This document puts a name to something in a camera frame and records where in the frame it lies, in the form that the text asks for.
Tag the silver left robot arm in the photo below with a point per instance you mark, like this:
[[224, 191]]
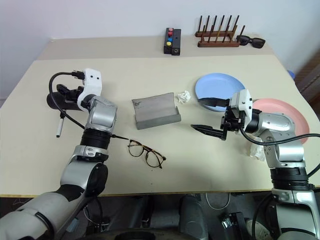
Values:
[[100, 117]]

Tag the pink plate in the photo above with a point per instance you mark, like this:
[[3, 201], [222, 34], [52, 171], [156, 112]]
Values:
[[295, 112]]

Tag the tortoiseshell round glasses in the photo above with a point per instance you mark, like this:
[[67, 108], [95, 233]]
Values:
[[135, 150]]

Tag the large dark rounded shape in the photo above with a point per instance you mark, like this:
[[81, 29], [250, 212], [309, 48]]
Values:
[[192, 217]]

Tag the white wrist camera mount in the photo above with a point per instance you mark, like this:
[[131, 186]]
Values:
[[246, 100], [92, 80]]

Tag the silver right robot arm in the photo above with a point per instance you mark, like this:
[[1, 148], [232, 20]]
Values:
[[275, 122]]

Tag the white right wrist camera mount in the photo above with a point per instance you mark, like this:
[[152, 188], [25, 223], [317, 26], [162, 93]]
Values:
[[246, 100]]

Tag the brown wooden furniture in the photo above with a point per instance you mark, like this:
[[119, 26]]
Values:
[[310, 75]]

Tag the black cup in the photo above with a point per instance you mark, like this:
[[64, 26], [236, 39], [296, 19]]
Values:
[[72, 106]]

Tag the white marker with black cap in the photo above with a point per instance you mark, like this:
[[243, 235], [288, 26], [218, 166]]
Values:
[[60, 127]]

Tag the black sunglasses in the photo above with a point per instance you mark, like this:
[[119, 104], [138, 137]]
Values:
[[257, 42]]

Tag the metal clamp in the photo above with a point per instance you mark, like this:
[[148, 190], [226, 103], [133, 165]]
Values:
[[227, 221]]

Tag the crumpled white paper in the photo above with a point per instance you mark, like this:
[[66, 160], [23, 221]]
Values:
[[183, 97], [255, 151]]

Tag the grey glasses case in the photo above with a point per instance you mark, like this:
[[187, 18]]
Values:
[[155, 107]]

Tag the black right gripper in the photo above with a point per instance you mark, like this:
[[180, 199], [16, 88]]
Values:
[[232, 122]]

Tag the brown wooden plate rack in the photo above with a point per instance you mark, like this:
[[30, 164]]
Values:
[[217, 44]]

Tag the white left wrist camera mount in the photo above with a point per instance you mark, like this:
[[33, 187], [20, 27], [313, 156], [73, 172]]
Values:
[[92, 80]]

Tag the black box with coloured buttons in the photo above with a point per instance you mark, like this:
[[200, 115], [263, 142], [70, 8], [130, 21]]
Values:
[[168, 47]]

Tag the light blue plate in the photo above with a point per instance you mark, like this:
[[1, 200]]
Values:
[[217, 85]]

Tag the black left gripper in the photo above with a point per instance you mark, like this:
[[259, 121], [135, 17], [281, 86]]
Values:
[[73, 96]]

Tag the blue round object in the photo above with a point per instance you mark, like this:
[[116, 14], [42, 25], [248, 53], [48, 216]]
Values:
[[292, 75]]

